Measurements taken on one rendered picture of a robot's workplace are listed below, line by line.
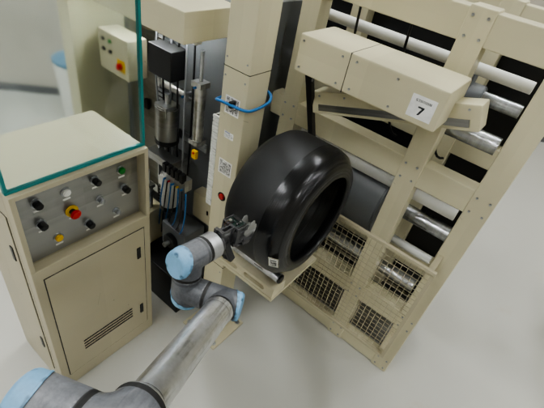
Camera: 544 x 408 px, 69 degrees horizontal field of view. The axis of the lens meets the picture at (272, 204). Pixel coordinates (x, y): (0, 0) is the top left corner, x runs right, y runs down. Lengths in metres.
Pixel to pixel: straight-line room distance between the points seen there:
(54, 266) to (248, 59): 1.11
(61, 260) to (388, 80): 1.43
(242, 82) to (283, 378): 1.70
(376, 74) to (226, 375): 1.79
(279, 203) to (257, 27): 0.60
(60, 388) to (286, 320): 2.05
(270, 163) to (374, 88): 0.46
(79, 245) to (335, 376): 1.63
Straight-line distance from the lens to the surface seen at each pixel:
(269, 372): 2.53
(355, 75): 1.56
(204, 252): 1.21
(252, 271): 1.80
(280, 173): 1.42
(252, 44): 1.48
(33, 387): 0.85
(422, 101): 1.48
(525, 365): 3.36
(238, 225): 1.31
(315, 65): 1.65
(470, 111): 1.59
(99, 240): 1.87
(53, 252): 1.84
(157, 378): 0.89
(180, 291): 1.26
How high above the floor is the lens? 2.20
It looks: 38 degrees down
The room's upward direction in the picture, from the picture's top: 12 degrees clockwise
